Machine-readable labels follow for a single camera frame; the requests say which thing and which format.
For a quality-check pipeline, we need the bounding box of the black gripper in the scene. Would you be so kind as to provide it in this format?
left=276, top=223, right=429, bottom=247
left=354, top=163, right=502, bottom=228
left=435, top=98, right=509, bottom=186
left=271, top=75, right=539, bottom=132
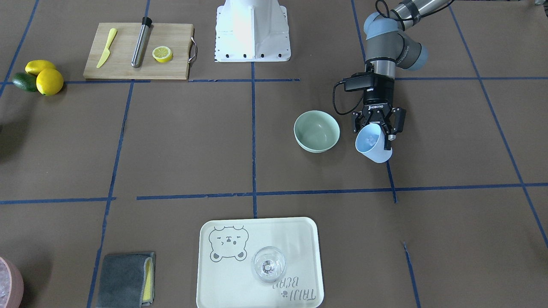
left=351, top=74, right=407, bottom=150

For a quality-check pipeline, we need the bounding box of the light blue cup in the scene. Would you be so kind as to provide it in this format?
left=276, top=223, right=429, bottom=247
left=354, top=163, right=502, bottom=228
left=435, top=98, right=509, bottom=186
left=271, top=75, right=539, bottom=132
left=355, top=123, right=392, bottom=163

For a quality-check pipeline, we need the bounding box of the green bowl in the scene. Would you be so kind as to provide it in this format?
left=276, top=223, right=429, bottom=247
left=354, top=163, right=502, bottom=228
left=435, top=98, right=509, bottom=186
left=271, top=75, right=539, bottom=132
left=293, top=110, right=340, bottom=154

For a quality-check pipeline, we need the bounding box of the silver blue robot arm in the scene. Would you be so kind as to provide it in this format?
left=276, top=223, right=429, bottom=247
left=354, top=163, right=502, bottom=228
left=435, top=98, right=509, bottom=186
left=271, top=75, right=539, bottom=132
left=344, top=0, right=452, bottom=150

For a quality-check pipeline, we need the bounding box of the pink bowl of ice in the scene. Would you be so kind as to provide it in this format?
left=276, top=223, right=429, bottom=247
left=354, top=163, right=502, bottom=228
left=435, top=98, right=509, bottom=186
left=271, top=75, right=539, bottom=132
left=0, top=257, right=24, bottom=308

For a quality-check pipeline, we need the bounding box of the clear wine glass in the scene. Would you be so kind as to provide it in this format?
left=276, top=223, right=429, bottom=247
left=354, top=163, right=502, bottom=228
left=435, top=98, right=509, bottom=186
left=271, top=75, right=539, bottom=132
left=252, top=246, right=287, bottom=284

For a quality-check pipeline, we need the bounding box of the wooden cutting board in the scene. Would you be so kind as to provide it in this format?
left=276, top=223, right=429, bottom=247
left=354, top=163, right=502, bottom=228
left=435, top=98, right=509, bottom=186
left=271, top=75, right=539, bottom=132
left=83, top=23, right=198, bottom=80

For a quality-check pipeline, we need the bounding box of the cream bear tray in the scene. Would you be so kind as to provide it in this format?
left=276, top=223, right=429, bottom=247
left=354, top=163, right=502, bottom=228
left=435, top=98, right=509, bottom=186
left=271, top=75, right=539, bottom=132
left=196, top=217, right=325, bottom=308

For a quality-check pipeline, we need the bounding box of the lemon slice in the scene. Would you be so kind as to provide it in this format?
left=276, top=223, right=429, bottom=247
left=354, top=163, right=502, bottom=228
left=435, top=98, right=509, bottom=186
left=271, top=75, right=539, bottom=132
left=152, top=46, right=173, bottom=63

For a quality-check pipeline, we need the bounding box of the metal muddler rod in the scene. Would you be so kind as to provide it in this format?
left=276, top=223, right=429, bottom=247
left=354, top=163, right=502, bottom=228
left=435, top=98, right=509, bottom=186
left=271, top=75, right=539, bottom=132
left=131, top=16, right=152, bottom=68

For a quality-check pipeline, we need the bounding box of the yellow plastic knife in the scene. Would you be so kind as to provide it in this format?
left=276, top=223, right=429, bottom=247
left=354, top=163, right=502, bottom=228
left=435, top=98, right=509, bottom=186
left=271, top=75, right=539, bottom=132
left=96, top=28, right=118, bottom=68

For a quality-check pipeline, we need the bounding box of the grey folded cloth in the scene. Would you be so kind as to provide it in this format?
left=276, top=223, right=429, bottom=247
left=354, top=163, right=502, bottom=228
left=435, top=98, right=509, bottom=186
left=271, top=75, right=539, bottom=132
left=96, top=252, right=156, bottom=308

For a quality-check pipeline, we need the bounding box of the yellow lemon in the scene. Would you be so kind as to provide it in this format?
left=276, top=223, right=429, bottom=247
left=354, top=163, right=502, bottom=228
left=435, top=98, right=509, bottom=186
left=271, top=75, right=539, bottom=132
left=25, top=59, right=57, bottom=76
left=36, top=68, right=64, bottom=96

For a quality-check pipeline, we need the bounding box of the green lime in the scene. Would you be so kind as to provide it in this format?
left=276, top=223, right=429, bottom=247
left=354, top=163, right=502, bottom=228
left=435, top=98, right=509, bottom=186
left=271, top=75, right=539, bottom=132
left=12, top=72, right=39, bottom=93

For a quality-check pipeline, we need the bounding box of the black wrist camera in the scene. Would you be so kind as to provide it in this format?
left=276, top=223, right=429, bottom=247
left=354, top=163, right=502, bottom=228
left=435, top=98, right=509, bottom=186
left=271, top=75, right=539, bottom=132
left=343, top=72, right=374, bottom=92

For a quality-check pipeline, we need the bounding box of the black camera cable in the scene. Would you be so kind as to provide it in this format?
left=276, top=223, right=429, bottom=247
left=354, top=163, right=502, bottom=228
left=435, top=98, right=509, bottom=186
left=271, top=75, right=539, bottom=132
left=333, top=80, right=364, bottom=116

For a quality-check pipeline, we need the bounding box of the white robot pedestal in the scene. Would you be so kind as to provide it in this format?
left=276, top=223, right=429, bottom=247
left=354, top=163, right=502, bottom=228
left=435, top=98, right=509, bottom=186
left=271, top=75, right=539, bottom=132
left=214, top=0, right=292, bottom=62

